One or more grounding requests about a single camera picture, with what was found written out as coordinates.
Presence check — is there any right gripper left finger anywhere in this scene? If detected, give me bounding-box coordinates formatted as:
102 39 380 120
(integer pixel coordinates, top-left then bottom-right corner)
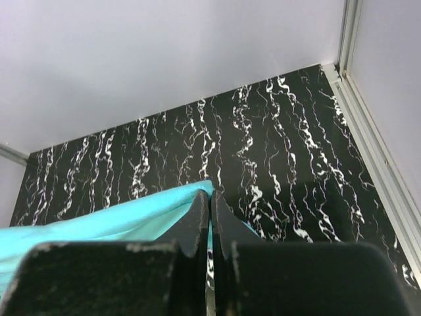
1 190 209 315

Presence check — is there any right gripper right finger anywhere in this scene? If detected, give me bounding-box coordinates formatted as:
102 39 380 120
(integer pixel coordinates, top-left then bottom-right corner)
210 192 416 315

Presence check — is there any bright blue t shirt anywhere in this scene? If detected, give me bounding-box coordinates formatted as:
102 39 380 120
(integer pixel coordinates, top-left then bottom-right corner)
0 179 264 294

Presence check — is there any right aluminium frame post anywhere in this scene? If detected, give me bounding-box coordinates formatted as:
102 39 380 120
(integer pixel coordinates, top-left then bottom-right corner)
322 1 420 283

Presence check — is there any aluminium frame post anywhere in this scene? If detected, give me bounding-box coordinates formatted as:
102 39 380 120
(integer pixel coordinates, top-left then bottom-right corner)
322 1 420 283
0 144 29 166

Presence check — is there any left aluminium frame post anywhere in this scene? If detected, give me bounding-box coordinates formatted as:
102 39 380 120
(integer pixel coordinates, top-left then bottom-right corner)
0 144 29 166

